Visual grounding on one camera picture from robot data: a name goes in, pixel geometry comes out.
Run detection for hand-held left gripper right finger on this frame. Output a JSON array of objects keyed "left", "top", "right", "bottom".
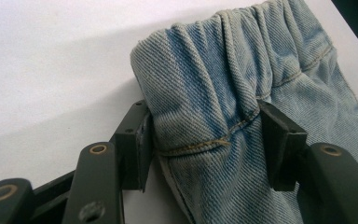
[{"left": 256, "top": 99, "right": 308, "bottom": 191}]

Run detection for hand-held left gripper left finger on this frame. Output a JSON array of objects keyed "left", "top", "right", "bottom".
[{"left": 110, "top": 100, "right": 155, "bottom": 191}]

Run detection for blue denim shorts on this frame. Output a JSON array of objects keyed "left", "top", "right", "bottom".
[{"left": 130, "top": 0, "right": 358, "bottom": 224}]

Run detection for white table mat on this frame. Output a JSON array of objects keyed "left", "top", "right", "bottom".
[{"left": 0, "top": 0, "right": 358, "bottom": 224}]

